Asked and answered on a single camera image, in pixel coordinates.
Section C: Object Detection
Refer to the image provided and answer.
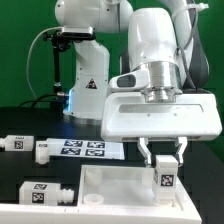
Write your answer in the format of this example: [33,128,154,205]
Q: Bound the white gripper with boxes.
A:
[101,92,222,167]

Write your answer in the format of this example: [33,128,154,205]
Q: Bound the white square table top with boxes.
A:
[78,165,183,210]

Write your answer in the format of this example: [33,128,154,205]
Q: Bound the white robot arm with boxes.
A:
[55,0,222,164]

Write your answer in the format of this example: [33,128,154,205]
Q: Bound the white sheet with tags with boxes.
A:
[47,138,125,160]

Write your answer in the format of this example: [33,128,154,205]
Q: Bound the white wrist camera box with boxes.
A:
[108,69,149,92]

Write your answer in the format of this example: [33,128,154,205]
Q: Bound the black cables on table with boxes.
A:
[17,93,64,110]

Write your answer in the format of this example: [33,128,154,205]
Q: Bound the black camera stand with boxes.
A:
[43,30,71,111]

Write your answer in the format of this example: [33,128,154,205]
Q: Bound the silver background camera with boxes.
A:
[61,26,95,40]

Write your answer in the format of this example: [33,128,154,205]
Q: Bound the grey camera cable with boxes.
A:
[25,26,63,108]

